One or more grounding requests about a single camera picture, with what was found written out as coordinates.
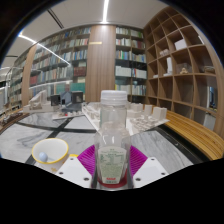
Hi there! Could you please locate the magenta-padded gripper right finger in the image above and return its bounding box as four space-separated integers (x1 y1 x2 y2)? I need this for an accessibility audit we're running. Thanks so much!
125 144 169 188

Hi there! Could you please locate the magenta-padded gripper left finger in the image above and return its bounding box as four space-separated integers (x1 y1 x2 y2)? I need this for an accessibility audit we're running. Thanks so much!
55 144 99 189

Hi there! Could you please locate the clear plastic drink bottle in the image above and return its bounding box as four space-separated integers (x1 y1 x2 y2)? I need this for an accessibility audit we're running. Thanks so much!
94 89 132 188

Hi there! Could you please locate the pale blue small ball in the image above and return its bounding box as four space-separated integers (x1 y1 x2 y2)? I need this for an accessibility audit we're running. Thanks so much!
38 151 50 163

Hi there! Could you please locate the white city block model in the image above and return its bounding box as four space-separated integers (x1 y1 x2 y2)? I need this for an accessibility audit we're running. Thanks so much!
81 100 169 136

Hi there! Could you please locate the long wooden slatted bench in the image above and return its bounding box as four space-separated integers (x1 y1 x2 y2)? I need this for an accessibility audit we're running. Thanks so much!
164 109 224 161

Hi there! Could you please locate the dark grey building model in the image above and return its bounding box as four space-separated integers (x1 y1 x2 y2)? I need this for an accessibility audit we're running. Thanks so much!
49 90 86 119

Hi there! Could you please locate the white sloped building model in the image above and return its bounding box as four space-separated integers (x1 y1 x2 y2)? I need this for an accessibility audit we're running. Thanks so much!
22 89 54 114

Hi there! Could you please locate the brown wooden site model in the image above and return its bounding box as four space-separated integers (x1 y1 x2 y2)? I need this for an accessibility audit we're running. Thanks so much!
0 114 22 128

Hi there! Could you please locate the wooden cubby shelf unit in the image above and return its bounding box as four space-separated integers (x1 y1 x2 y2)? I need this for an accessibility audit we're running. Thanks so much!
143 6 224 131

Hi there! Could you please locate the narrow book-filled shelf unit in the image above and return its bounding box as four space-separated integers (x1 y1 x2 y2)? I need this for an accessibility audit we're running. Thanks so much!
114 26 148 104

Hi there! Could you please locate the wide book-filled shelf unit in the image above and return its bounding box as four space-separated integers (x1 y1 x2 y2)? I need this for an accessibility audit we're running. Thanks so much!
0 28 91 108

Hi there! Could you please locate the linear ceiling light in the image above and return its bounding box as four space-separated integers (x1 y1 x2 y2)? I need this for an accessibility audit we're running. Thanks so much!
99 0 111 24

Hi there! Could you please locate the white mug yellow handle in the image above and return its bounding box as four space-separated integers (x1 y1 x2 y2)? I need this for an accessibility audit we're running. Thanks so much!
31 137 79 174

